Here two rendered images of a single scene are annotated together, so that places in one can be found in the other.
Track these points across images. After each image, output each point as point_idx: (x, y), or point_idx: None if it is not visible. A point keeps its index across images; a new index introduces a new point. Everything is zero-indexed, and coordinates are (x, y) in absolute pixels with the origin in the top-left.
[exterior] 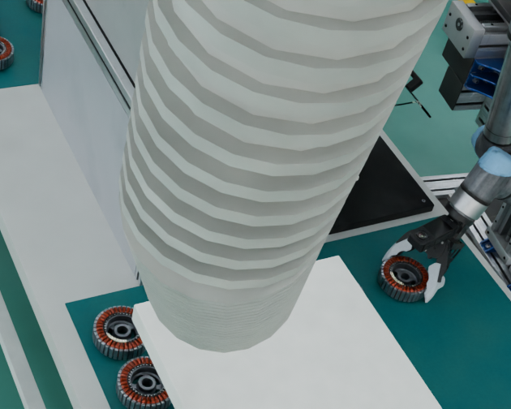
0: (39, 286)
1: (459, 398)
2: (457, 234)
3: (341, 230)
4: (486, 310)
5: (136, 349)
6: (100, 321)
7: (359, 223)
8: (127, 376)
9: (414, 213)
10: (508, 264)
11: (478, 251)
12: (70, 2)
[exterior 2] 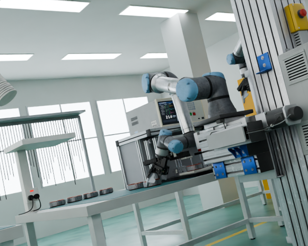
0: (118, 190)
1: (107, 197)
2: (161, 164)
3: (169, 180)
4: (151, 187)
5: (99, 191)
6: (105, 188)
7: (173, 178)
8: (90, 192)
9: (190, 176)
10: (288, 242)
11: (182, 180)
12: None
